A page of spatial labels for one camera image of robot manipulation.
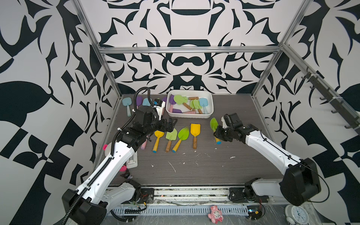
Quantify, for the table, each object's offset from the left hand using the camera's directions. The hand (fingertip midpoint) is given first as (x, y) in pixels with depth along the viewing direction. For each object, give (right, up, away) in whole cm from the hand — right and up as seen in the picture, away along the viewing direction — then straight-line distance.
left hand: (167, 115), depth 73 cm
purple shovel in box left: (0, +9, +42) cm, 42 cm away
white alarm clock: (+61, -46, -7) cm, 77 cm away
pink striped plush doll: (-26, -30, +7) cm, 40 cm away
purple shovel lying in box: (+4, +2, +36) cm, 36 cm away
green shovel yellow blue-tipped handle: (+28, -7, +19) cm, 34 cm away
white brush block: (-21, -28, +11) cm, 37 cm away
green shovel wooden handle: (0, -15, +23) cm, 28 cm away
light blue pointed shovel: (+26, +9, +42) cm, 50 cm away
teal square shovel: (-38, +10, +45) cm, 59 cm away
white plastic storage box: (+18, +15, +44) cm, 50 cm away
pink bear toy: (+23, -46, -7) cm, 52 cm away
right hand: (+26, -10, +12) cm, 31 cm away
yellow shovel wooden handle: (+17, -12, +26) cm, 33 cm away
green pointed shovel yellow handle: (+8, -14, +24) cm, 29 cm away
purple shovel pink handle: (-6, +11, +41) cm, 43 cm away
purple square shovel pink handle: (-29, +11, +50) cm, 59 cm away
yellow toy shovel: (-8, -14, +24) cm, 29 cm away
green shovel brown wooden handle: (+19, +7, +39) cm, 44 cm away
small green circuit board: (+44, -48, -2) cm, 65 cm away
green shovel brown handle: (+6, +11, +43) cm, 45 cm away
